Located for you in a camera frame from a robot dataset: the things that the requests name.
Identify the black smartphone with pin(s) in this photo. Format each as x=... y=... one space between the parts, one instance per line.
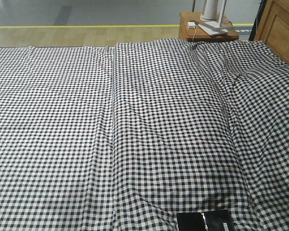
x=219 y=220

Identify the black white checkered bedsheet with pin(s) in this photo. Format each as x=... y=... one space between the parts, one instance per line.
x=124 y=138

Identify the white charger adapter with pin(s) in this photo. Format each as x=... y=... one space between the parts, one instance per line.
x=191 y=25

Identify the wooden nightstand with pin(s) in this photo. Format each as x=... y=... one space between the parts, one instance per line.
x=193 y=29

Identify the white cylindrical device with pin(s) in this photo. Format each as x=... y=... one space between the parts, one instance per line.
x=209 y=10

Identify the wooden headboard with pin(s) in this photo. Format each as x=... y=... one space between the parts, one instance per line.
x=273 y=28

